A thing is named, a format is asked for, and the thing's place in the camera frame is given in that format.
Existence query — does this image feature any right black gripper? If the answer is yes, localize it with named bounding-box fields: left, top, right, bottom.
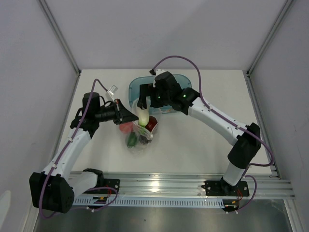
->
left=138, top=84, right=171, bottom=110

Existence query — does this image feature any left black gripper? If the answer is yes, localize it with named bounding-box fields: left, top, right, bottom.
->
left=95, top=99, right=139, bottom=125

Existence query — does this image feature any red tomato toy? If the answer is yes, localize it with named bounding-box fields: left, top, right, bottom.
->
left=119, top=122, right=134, bottom=134

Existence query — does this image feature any white radish toy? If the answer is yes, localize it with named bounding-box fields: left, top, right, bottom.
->
left=137, top=107, right=149, bottom=126

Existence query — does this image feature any clear zip top bag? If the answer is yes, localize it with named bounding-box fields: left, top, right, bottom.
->
left=119, top=97, right=162, bottom=157

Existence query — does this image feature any green lime toy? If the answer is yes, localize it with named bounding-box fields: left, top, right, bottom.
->
left=126, top=131, right=137, bottom=148

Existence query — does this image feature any dark red apple toy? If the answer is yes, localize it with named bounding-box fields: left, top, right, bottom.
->
left=145, top=116, right=158, bottom=133

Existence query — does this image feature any dark brown mangosteen toy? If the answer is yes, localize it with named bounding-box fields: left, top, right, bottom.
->
left=139, top=135, right=151, bottom=145

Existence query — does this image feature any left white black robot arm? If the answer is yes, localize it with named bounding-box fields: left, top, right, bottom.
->
left=29, top=92, right=138, bottom=213

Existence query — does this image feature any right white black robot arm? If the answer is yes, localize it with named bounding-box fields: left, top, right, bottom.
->
left=137, top=84, right=261, bottom=195

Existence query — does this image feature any green leaf toy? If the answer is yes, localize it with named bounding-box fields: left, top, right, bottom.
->
left=138, top=125, right=148, bottom=136

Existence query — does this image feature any teal plastic tray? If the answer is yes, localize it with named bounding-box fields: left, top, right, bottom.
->
left=128, top=74, right=192, bottom=115

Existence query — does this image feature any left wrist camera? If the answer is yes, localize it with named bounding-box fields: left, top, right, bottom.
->
left=106, top=85, right=118, bottom=101

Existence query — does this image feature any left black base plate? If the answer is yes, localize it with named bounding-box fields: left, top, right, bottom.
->
left=85, top=178, right=120, bottom=195

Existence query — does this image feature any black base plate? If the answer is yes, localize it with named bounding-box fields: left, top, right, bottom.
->
left=201, top=179, right=250, bottom=197
left=85, top=178, right=120, bottom=195

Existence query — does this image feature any white slotted cable duct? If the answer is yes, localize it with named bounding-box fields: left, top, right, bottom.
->
left=73, top=196, right=224, bottom=208

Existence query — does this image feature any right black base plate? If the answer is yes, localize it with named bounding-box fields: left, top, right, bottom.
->
left=201, top=179, right=250, bottom=197

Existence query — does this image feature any aluminium mounting rail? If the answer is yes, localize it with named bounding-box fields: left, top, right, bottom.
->
left=104, top=173, right=295, bottom=199

